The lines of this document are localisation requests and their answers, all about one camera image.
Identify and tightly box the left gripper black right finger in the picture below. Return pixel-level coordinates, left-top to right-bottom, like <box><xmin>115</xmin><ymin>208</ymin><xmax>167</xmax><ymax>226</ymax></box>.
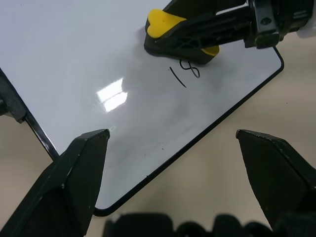
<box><xmin>236</xmin><ymin>129</ymin><xmax>316</xmax><ymax>237</ymax></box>

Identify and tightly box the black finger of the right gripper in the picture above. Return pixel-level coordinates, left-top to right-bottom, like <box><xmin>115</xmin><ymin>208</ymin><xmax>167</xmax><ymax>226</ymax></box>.
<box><xmin>154</xmin><ymin>5</ymin><xmax>255</xmax><ymax>52</ymax></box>
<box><xmin>162</xmin><ymin>0</ymin><xmax>249</xmax><ymax>21</ymax></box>

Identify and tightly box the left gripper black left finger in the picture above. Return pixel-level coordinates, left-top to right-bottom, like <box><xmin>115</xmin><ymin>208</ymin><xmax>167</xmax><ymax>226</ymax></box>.
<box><xmin>0</xmin><ymin>128</ymin><xmax>111</xmax><ymax>237</ymax></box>

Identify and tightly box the yellow and black eraser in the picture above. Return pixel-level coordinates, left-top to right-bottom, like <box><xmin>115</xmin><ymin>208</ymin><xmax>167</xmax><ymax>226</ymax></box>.
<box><xmin>143</xmin><ymin>8</ymin><xmax>220</xmax><ymax>66</ymax></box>

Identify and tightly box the white whiteboard with black frame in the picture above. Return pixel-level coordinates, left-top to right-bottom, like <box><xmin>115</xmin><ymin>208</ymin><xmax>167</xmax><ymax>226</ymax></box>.
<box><xmin>0</xmin><ymin>0</ymin><xmax>285</xmax><ymax>218</ymax></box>

